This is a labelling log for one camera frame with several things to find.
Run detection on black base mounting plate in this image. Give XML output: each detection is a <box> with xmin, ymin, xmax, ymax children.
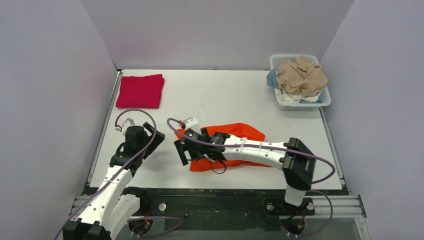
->
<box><xmin>122</xmin><ymin>186</ymin><xmax>348</xmax><ymax>231</ymax></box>

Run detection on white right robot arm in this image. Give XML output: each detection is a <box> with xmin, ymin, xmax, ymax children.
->
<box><xmin>174</xmin><ymin>128</ymin><xmax>316</xmax><ymax>215</ymax></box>

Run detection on white plastic laundry basket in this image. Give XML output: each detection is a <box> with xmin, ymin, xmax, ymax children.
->
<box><xmin>266</xmin><ymin>54</ymin><xmax>332</xmax><ymax>111</ymax></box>

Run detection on beige crumpled t-shirt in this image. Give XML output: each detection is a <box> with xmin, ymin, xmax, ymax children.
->
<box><xmin>276</xmin><ymin>55</ymin><xmax>328</xmax><ymax>97</ymax></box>

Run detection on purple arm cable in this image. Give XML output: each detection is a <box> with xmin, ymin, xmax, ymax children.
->
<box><xmin>52</xmin><ymin>108</ymin><xmax>158</xmax><ymax>240</ymax></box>
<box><xmin>166</xmin><ymin>117</ymin><xmax>336</xmax><ymax>185</ymax></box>

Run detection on orange t-shirt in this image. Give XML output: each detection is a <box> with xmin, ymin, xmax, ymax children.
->
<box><xmin>174</xmin><ymin>122</ymin><xmax>271</xmax><ymax>173</ymax></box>

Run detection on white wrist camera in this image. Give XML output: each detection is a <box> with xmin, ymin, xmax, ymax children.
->
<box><xmin>180</xmin><ymin>117</ymin><xmax>201</xmax><ymax>134</ymax></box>
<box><xmin>114</xmin><ymin>118</ymin><xmax>135</xmax><ymax>136</ymax></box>

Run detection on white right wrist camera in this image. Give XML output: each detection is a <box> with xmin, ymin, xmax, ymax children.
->
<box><xmin>180</xmin><ymin>117</ymin><xmax>201</xmax><ymax>134</ymax></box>

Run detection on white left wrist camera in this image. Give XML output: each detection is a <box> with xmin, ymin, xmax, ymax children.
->
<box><xmin>114</xmin><ymin>118</ymin><xmax>135</xmax><ymax>136</ymax></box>

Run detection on folded red t-shirt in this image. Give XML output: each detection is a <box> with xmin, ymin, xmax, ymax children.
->
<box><xmin>115</xmin><ymin>74</ymin><xmax>165</xmax><ymax>109</ymax></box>

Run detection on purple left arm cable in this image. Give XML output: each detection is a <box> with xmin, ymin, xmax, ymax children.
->
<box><xmin>52</xmin><ymin>108</ymin><xmax>158</xmax><ymax>240</ymax></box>

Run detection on blue garment in basket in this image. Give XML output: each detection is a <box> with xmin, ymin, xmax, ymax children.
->
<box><xmin>266</xmin><ymin>68</ymin><xmax>278</xmax><ymax>89</ymax></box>

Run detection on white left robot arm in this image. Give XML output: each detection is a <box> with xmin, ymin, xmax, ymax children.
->
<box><xmin>62</xmin><ymin>122</ymin><xmax>166</xmax><ymax>240</ymax></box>

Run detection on white garment in basket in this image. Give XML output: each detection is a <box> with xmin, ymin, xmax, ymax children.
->
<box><xmin>280</xmin><ymin>90</ymin><xmax>323</xmax><ymax>104</ymax></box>

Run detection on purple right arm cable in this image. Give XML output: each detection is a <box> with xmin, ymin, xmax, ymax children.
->
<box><xmin>166</xmin><ymin>117</ymin><xmax>336</xmax><ymax>185</ymax></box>

